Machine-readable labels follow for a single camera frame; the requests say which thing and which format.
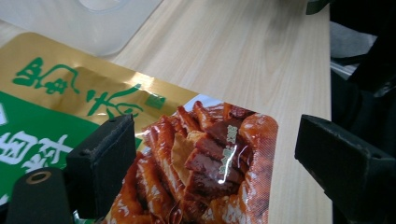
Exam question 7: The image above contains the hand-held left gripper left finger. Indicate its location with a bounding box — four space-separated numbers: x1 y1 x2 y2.
64 113 138 220

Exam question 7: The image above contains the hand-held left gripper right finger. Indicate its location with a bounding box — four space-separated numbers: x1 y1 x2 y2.
294 114 396 223

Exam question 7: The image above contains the green and gold snack bag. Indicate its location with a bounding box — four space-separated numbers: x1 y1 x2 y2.
0 32 279 224

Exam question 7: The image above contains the clear plastic bag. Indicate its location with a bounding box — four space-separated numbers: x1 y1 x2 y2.
0 0 164 58

